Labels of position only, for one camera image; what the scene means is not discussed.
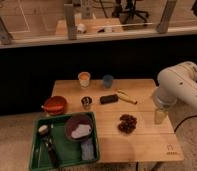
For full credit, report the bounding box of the white cloth in bowl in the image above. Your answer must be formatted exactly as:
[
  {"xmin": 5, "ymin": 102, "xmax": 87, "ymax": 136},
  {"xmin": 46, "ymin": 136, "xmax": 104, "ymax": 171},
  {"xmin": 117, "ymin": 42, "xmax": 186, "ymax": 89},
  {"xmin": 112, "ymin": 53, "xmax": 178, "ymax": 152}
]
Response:
[{"xmin": 71, "ymin": 124, "xmax": 91, "ymax": 139}]

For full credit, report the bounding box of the red bowl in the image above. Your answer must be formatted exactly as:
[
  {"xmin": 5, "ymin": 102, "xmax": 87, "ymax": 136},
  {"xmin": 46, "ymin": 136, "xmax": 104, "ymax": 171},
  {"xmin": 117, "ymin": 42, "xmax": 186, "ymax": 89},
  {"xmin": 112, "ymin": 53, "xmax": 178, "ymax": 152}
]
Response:
[{"xmin": 41, "ymin": 96, "xmax": 67, "ymax": 116}]

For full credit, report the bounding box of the black cable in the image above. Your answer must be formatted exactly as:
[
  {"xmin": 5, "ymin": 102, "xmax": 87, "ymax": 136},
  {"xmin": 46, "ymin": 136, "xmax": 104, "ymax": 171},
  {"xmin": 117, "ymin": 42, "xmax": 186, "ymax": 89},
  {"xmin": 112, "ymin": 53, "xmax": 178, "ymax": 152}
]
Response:
[{"xmin": 173, "ymin": 114, "xmax": 197, "ymax": 133}]

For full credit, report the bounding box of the black office chair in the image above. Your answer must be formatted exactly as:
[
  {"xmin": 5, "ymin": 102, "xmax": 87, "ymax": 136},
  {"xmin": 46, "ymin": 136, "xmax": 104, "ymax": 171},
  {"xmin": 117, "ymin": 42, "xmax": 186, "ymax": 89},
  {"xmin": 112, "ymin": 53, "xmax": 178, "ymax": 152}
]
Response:
[{"xmin": 112, "ymin": 0, "xmax": 149, "ymax": 26}]

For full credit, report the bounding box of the yellow banana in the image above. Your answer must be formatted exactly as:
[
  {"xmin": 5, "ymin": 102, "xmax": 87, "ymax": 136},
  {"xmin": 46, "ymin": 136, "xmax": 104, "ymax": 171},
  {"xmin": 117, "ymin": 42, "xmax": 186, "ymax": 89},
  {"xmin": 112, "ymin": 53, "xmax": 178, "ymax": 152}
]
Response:
[{"xmin": 116, "ymin": 90, "xmax": 137, "ymax": 105}]

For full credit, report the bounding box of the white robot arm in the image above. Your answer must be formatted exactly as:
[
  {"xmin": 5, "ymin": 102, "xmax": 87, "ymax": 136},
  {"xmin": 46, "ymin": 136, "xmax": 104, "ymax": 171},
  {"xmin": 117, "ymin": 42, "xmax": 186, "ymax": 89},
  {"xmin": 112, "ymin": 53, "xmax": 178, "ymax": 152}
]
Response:
[{"xmin": 152, "ymin": 61, "xmax": 197, "ymax": 124}]

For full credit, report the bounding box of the purple bowl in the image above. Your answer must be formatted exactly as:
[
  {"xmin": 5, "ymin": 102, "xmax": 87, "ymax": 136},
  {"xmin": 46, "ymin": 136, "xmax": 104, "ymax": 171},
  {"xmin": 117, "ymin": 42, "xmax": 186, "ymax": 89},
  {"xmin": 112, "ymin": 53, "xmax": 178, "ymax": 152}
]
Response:
[{"xmin": 65, "ymin": 115, "xmax": 94, "ymax": 142}]

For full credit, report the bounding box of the black handled dish brush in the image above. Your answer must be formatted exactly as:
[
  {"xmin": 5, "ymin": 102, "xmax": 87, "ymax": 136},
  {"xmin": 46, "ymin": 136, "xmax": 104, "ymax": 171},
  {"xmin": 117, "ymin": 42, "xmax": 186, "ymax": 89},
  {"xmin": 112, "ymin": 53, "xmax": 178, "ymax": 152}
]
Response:
[{"xmin": 38, "ymin": 125, "xmax": 59, "ymax": 168}]

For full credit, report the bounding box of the blue sponge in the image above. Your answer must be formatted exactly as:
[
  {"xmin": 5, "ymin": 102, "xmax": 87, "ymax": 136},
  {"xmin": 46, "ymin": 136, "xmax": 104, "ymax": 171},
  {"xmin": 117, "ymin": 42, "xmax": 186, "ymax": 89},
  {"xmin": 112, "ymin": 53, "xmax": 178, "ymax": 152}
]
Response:
[{"xmin": 81, "ymin": 139, "xmax": 94, "ymax": 160}]

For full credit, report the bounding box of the blue cup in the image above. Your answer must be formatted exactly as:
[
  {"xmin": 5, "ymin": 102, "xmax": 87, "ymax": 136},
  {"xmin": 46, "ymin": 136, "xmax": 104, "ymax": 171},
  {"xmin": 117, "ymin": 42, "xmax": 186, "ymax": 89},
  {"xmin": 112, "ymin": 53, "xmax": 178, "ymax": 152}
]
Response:
[{"xmin": 102, "ymin": 74, "xmax": 114, "ymax": 88}]

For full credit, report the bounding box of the black rectangular block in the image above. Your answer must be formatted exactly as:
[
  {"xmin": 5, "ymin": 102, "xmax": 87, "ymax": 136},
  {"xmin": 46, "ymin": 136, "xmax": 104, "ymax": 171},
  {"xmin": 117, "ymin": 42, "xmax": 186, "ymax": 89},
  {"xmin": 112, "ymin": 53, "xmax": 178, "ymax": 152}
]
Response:
[{"xmin": 100, "ymin": 94, "xmax": 118, "ymax": 104}]

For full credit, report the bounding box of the small metal cup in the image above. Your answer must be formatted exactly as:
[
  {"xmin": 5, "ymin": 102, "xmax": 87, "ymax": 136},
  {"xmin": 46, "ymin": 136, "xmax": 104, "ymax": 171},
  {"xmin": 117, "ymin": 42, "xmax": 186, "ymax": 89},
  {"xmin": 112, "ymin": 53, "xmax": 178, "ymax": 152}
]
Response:
[{"xmin": 81, "ymin": 96, "xmax": 92, "ymax": 109}]

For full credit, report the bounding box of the orange white cup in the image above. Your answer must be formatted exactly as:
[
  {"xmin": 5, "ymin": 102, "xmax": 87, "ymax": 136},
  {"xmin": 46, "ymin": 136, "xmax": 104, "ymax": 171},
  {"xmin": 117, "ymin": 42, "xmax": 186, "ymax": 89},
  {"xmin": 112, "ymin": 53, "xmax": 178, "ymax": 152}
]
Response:
[{"xmin": 78, "ymin": 72, "xmax": 91, "ymax": 88}]

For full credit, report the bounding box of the dark red grape bunch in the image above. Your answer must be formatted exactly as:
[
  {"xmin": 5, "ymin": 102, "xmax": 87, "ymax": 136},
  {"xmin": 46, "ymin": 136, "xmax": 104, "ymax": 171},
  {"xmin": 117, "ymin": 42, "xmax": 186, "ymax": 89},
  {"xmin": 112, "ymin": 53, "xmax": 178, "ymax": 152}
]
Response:
[{"xmin": 118, "ymin": 114, "xmax": 137, "ymax": 134}]

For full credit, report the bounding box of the green plastic tray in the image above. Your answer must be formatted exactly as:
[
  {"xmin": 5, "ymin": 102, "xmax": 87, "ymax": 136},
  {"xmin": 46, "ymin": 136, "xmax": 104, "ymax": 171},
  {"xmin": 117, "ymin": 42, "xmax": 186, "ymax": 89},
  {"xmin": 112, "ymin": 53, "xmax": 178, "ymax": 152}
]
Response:
[{"xmin": 29, "ymin": 112, "xmax": 100, "ymax": 171}]

